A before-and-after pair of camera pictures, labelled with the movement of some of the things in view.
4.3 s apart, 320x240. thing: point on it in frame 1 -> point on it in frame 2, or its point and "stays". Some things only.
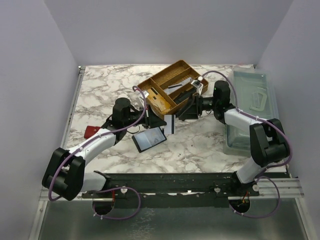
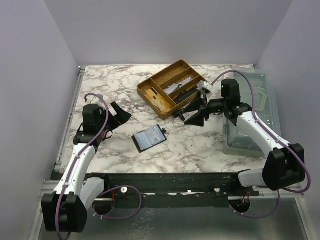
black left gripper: x=149 y=118 -> x=113 y=119
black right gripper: x=195 y=107 -> x=204 y=109
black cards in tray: x=184 y=95 stays
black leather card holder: x=146 y=140 stays
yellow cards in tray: x=158 y=101 stays
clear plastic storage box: x=256 y=97 stays
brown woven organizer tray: x=169 y=90 stays
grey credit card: x=170 y=127 -> x=171 y=88
